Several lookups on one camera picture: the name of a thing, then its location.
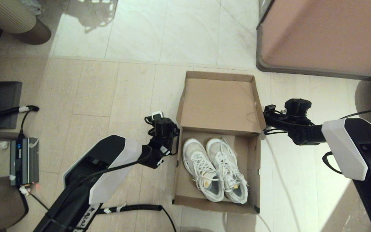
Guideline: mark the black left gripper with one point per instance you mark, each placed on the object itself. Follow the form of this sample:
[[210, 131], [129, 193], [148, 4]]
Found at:
[[164, 129]]

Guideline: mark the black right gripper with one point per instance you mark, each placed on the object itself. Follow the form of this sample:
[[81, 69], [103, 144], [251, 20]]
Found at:
[[298, 108]]

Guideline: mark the white mesh sneaker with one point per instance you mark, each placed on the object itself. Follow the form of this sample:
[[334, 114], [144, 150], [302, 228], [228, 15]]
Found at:
[[219, 149], [193, 151]]

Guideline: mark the brown cardboard shoe box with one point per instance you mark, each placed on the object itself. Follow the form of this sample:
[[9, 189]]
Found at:
[[221, 103]]

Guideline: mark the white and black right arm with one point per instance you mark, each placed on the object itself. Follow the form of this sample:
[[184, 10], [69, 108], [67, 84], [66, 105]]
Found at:
[[343, 145]]

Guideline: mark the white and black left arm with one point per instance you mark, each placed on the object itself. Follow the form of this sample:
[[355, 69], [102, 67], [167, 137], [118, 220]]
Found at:
[[108, 183]]

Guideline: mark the white handwritten label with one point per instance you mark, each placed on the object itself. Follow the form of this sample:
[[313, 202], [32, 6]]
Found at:
[[87, 217]]

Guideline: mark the clear plastic wrap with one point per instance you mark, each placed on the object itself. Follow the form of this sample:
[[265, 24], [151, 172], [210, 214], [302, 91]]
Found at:
[[356, 216]]

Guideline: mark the grey metal power converter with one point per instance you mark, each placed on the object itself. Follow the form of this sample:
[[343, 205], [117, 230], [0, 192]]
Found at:
[[24, 161]]

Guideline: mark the white crumpled tape piece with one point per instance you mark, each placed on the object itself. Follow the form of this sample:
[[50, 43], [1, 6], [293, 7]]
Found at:
[[2, 145]]

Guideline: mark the grey crumpled cloth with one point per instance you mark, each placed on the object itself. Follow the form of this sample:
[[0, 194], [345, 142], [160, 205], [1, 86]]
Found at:
[[32, 7]]

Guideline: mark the beige ribbed pouf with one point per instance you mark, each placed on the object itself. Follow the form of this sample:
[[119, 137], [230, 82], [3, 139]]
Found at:
[[5, 16]]

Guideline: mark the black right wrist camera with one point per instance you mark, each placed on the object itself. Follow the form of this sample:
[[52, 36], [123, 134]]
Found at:
[[269, 108]]

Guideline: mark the pink cabinet with dark frame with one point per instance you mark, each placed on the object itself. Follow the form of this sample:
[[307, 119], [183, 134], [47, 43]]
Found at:
[[327, 35]]

